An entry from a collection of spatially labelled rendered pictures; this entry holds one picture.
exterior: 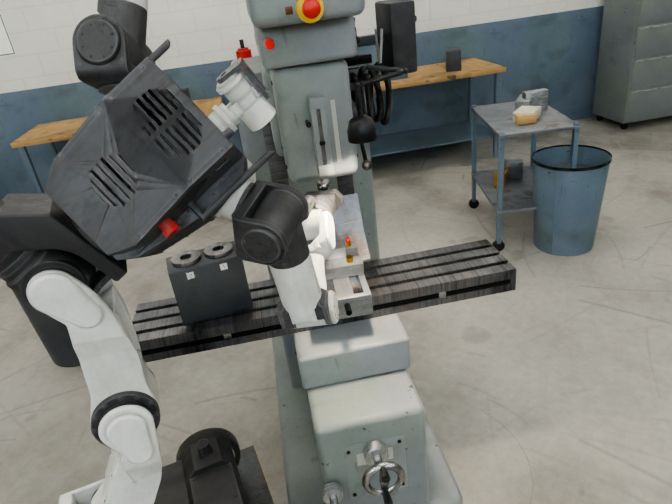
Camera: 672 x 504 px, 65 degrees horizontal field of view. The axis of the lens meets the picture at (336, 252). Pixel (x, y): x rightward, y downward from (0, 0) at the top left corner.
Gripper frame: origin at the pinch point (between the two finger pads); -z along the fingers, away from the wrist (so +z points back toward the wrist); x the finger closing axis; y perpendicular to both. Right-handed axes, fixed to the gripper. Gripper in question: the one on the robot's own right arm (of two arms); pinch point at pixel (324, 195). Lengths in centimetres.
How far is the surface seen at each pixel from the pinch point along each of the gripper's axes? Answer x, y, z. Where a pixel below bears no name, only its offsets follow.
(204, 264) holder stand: 35.5, 13.2, 16.9
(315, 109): -3.2, -28.4, 12.8
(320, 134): -3.7, -21.9, 12.7
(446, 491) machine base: -33, 104, 20
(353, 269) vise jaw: -7.3, 22.3, 6.5
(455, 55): -61, 14, -390
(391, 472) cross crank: -19, 60, 50
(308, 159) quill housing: 1.1, -14.6, 10.0
